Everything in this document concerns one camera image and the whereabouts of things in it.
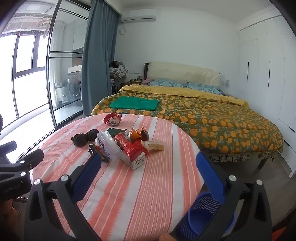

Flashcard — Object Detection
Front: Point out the white milk carton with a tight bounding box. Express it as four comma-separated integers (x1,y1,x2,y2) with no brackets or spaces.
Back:
95,131,145,170

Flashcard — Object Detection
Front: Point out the red snack wrapper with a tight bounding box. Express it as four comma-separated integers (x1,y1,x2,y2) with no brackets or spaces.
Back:
114,133,143,162

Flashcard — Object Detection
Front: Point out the crushed red soda can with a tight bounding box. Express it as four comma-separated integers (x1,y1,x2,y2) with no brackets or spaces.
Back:
103,113,122,126

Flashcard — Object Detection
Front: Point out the clear packaged snack bar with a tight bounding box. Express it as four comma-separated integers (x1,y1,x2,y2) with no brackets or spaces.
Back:
141,141,165,151

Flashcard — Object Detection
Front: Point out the crushed orange soda can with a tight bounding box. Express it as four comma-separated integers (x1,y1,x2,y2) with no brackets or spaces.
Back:
129,128,149,143

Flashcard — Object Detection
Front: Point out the blue plastic waste basket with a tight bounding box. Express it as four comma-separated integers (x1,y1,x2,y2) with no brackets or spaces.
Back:
179,192,236,240

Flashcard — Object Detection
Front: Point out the dark brown pine cone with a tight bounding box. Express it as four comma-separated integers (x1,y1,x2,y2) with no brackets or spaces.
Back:
71,129,99,147

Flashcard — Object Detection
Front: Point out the pink striped tablecloth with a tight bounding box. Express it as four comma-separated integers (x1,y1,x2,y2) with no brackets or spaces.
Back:
33,114,204,240

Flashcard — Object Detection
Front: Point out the washing machine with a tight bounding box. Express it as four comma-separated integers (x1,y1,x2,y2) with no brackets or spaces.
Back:
67,73,81,98

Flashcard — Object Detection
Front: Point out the folded green cloth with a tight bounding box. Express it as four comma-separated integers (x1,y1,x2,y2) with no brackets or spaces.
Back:
109,96,159,110

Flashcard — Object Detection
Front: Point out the teal floral pillow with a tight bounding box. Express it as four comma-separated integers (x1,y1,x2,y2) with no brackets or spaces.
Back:
147,79,187,88
186,83,222,95

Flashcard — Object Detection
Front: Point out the pile of clothes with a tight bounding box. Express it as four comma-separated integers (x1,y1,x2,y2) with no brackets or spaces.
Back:
109,61,128,79

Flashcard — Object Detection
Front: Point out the yellow blanket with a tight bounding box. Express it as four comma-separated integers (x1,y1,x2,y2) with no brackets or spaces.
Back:
119,84,249,108

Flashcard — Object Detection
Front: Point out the cream padded headboard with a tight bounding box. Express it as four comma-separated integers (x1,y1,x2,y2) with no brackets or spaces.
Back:
144,61,221,87

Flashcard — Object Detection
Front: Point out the blue grey curtain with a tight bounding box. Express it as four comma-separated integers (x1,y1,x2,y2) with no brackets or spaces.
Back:
81,1,120,116

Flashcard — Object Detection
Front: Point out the white wardrobe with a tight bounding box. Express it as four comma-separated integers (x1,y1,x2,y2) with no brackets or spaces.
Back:
238,6,295,178

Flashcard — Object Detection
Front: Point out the white wall air conditioner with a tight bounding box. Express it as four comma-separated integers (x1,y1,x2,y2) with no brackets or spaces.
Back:
121,9,157,23

